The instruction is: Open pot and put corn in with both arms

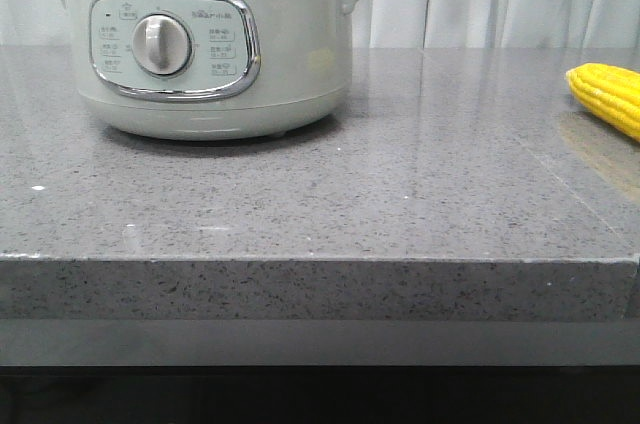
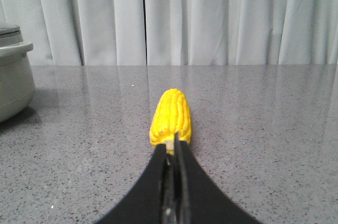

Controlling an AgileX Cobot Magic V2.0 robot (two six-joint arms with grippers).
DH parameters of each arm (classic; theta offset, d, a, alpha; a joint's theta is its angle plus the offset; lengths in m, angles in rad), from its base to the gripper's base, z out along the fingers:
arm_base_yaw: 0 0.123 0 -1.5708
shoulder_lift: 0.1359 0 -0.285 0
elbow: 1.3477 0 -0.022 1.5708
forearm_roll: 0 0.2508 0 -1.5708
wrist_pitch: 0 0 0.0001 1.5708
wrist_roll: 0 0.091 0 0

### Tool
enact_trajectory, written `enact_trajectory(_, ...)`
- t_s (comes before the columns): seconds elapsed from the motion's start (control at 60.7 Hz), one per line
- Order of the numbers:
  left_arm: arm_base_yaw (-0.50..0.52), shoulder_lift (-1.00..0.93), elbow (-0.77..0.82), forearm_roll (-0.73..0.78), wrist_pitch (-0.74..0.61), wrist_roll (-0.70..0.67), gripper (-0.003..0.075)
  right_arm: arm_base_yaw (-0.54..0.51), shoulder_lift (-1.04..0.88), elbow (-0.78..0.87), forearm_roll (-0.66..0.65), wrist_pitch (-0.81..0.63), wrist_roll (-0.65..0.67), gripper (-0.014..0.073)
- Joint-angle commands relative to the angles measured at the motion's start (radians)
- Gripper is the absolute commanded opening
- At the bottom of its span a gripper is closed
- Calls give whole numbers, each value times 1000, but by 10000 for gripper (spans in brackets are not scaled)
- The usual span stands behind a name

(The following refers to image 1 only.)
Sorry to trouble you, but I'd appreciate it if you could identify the pale green electric cooking pot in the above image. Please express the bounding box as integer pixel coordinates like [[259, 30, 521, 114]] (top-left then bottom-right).
[[60, 0, 359, 140]]

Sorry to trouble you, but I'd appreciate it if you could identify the yellow corn cob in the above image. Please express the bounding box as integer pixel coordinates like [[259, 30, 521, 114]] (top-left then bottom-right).
[[565, 63, 639, 141]]

